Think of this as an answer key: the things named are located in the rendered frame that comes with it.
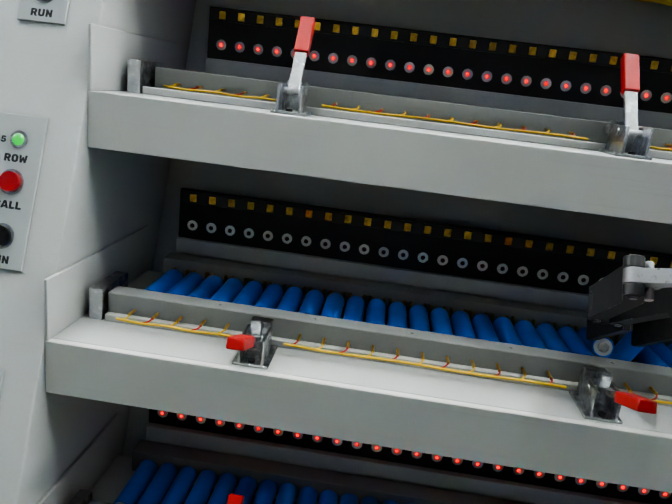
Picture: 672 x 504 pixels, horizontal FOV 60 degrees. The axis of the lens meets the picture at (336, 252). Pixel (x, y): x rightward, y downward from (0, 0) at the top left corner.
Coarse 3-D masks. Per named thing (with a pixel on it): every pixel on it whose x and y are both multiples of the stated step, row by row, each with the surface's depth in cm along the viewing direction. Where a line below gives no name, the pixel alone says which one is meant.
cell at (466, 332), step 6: (456, 312) 56; (462, 312) 56; (456, 318) 55; (462, 318) 54; (468, 318) 55; (456, 324) 54; (462, 324) 53; (468, 324) 53; (456, 330) 53; (462, 330) 52; (468, 330) 52; (462, 336) 51; (468, 336) 50; (474, 336) 51
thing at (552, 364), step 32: (128, 288) 51; (128, 320) 48; (192, 320) 49; (224, 320) 49; (288, 320) 48; (320, 320) 49; (352, 320) 50; (384, 352) 48; (416, 352) 48; (448, 352) 48; (480, 352) 48; (512, 352) 47; (544, 352) 48; (544, 384) 46; (640, 384) 47
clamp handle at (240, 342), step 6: (252, 324) 45; (258, 324) 45; (252, 330) 45; (258, 330) 45; (234, 336) 39; (240, 336) 40; (246, 336) 41; (252, 336) 41; (258, 336) 44; (228, 342) 38; (234, 342) 38; (240, 342) 38; (246, 342) 39; (252, 342) 41; (228, 348) 38; (234, 348) 38; (240, 348) 38; (246, 348) 39
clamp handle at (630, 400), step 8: (600, 376) 43; (608, 376) 43; (600, 384) 44; (608, 384) 43; (600, 392) 43; (608, 392) 42; (616, 392) 40; (624, 392) 40; (616, 400) 40; (624, 400) 39; (632, 400) 38; (640, 400) 37; (648, 400) 37; (632, 408) 37; (640, 408) 37; (648, 408) 37; (656, 408) 37
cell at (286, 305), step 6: (294, 288) 57; (288, 294) 55; (294, 294) 55; (300, 294) 56; (282, 300) 54; (288, 300) 54; (294, 300) 54; (300, 300) 56; (282, 306) 52; (288, 306) 52; (294, 306) 53
